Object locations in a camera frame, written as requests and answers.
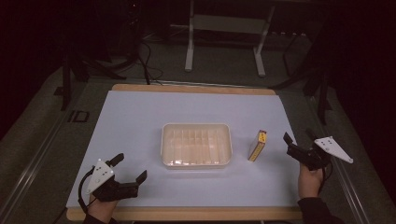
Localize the person's right hand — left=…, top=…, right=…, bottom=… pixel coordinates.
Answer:
left=297, top=161, right=325, bottom=200

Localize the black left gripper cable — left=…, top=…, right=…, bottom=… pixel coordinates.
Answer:
left=77, top=166, right=98, bottom=215

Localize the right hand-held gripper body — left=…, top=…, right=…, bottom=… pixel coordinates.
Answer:
left=286, top=135, right=355, bottom=172

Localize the black tripod stand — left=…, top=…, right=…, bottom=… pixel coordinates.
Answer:
left=53, top=46, right=127, bottom=112
left=269, top=62, right=333, bottom=126

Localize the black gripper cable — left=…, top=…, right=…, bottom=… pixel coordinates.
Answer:
left=77, top=166, right=98, bottom=215
left=317, top=161, right=334, bottom=195

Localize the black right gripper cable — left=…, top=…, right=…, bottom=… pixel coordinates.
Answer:
left=317, top=161, right=334, bottom=195

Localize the white plastic tray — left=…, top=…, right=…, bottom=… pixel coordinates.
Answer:
left=160, top=122, right=233, bottom=170

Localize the white metal stand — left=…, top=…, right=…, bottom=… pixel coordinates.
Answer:
left=184, top=0, right=276, bottom=78

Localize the white table mat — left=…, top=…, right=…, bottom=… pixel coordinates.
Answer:
left=65, top=90, right=302, bottom=209

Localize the person's left hand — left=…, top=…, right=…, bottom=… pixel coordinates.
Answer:
left=86, top=193, right=120, bottom=224

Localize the yellow small box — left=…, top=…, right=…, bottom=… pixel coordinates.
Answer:
left=247, top=129, right=268, bottom=162

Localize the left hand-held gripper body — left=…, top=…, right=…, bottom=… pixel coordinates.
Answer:
left=85, top=158, right=140, bottom=203

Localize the black floor cable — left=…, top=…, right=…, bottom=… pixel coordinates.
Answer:
left=136, top=40, right=164, bottom=86

